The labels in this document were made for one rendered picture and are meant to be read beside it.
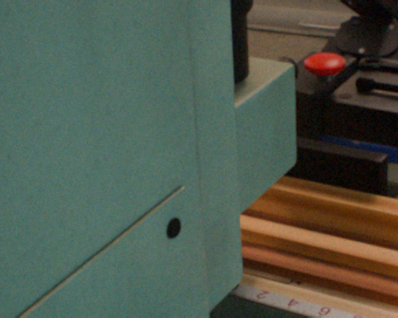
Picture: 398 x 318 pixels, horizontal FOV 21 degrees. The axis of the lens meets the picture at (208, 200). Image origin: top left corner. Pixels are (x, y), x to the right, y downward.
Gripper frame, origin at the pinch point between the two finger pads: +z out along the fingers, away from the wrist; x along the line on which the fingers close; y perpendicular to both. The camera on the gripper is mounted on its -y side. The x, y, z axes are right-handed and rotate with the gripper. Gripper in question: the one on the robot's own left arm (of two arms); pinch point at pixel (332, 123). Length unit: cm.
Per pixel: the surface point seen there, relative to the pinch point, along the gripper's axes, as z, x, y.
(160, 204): 40, -21, -54
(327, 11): -172, 113, 190
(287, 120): 22.7, -13.7, -33.9
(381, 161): 20.5, -17.9, -27.8
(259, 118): 25.0, -13.7, -37.1
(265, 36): -159, 133, 193
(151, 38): 37, -21, -59
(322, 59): 11.9, -10.0, -26.3
